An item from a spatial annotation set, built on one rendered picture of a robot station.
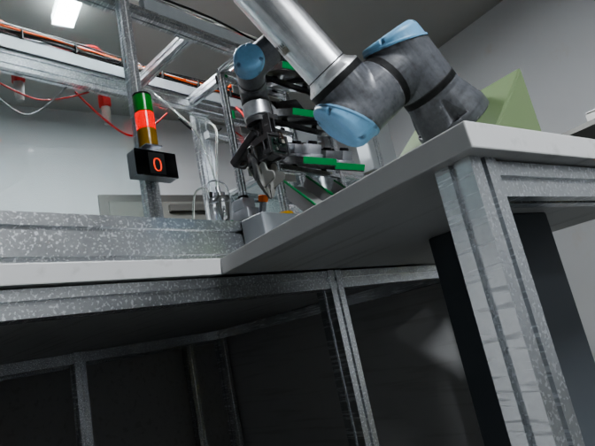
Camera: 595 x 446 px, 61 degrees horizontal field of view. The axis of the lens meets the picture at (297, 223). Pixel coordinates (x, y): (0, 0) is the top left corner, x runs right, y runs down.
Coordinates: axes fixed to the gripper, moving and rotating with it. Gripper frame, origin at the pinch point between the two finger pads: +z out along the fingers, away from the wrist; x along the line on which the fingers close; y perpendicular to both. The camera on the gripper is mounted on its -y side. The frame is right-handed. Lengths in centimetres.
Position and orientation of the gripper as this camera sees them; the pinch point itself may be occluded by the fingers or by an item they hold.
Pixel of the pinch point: (267, 195)
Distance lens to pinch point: 130.6
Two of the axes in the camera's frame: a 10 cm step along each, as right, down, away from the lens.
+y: 7.1, -3.0, -6.4
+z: 2.0, 9.5, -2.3
